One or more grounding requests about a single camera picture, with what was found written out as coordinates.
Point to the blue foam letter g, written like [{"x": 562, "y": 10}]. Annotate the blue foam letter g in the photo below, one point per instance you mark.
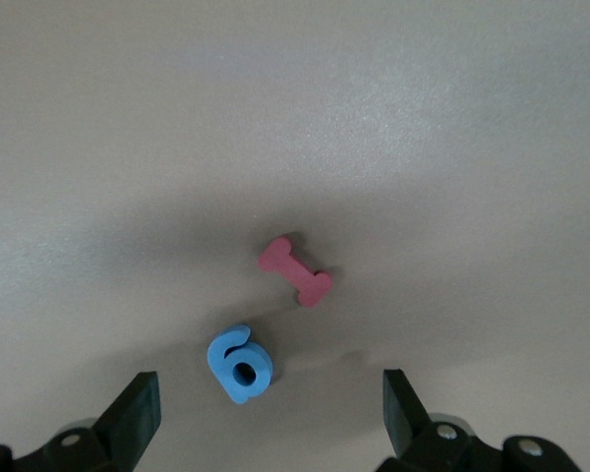
[{"x": 221, "y": 364}]

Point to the red foam letter I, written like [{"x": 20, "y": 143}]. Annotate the red foam letter I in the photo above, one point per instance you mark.
[{"x": 295, "y": 270}]

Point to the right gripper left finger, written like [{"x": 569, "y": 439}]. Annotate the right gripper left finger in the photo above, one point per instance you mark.
[{"x": 133, "y": 418}]

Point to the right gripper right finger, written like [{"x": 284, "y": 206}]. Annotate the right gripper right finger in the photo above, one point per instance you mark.
[{"x": 403, "y": 418}]

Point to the brown table cover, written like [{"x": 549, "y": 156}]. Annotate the brown table cover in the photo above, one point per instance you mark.
[{"x": 295, "y": 123}]

